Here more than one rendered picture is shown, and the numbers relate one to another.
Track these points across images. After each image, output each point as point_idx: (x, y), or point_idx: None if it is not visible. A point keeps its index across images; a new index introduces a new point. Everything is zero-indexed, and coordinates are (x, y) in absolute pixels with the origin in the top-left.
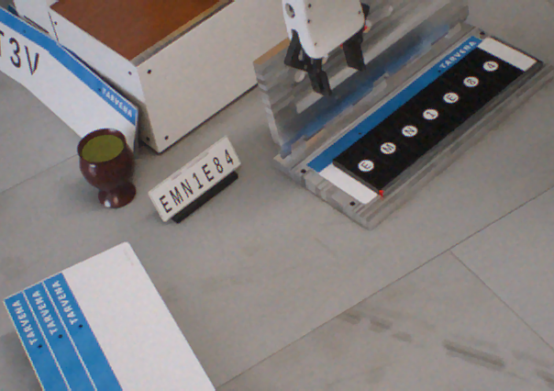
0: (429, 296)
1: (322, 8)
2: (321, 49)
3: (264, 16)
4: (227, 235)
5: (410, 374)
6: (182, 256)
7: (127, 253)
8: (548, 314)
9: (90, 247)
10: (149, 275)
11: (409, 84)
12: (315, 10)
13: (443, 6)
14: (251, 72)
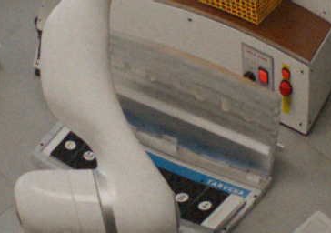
0: None
1: (49, 5)
2: (39, 25)
3: (191, 35)
4: (26, 97)
5: None
6: (14, 83)
7: None
8: None
9: (23, 47)
10: (5, 75)
11: (180, 165)
12: (46, 3)
13: (246, 147)
14: None
